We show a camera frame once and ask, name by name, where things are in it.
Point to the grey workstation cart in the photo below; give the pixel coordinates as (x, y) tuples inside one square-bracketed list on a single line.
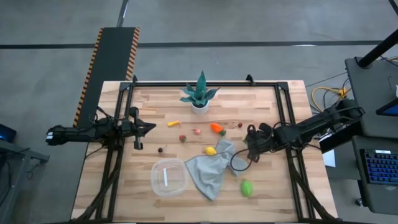
[(373, 90)]

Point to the white paper sheet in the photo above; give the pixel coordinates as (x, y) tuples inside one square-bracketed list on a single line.
[(329, 158)]

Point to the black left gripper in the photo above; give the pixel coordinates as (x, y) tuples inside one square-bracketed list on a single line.
[(136, 124)]

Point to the red toy strawberry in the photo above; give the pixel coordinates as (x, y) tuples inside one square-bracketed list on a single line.
[(183, 138)]

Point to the yellow toy lemon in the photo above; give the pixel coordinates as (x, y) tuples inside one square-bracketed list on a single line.
[(210, 151)]

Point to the yellow toy banana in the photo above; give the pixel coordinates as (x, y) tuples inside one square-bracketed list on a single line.
[(173, 123)]

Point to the tablet with blue screen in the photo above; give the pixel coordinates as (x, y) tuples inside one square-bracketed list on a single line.
[(392, 109)]

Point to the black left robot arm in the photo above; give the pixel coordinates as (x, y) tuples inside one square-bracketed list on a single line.
[(77, 132)]

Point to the dark brown toy cherry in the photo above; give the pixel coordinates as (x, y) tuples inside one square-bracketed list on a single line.
[(160, 150)]

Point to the black cart strut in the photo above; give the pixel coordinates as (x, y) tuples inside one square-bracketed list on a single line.
[(339, 141)]

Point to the lime green toy fruit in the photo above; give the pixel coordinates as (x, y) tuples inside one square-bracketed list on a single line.
[(246, 188)]

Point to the dark device with blue light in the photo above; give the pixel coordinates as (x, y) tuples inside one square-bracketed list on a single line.
[(6, 133)]

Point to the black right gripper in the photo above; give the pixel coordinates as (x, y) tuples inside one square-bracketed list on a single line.
[(259, 140)]

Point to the grey waffle dish cloth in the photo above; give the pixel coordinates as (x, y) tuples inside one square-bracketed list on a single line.
[(208, 174)]

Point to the red toy cherry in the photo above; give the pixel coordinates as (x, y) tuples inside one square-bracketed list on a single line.
[(240, 125)]

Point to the pink toy vegetable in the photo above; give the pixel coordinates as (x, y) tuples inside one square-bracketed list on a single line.
[(197, 131)]

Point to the orange toy carrot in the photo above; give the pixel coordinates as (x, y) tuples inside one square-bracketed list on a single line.
[(216, 127)]

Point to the black ramp with hazard stripes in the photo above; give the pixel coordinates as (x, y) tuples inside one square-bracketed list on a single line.
[(112, 56)]

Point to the grey metal desk frame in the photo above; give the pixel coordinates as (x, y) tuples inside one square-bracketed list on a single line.
[(18, 155)]

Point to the black aluminium table frame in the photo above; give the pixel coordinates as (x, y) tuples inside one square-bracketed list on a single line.
[(202, 84)]

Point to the clear plastic tupperware container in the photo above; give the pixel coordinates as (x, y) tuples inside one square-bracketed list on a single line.
[(174, 186)]

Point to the green snake plant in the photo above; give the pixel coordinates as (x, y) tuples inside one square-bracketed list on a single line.
[(200, 90)]

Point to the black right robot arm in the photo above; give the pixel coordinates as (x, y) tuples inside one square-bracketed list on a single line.
[(311, 126)]

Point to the white plant pot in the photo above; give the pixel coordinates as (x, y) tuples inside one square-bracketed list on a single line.
[(199, 110)]

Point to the black pole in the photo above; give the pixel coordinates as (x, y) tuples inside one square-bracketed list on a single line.
[(377, 49)]

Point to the black caster wheel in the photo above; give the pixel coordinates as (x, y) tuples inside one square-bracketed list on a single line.
[(359, 202)]

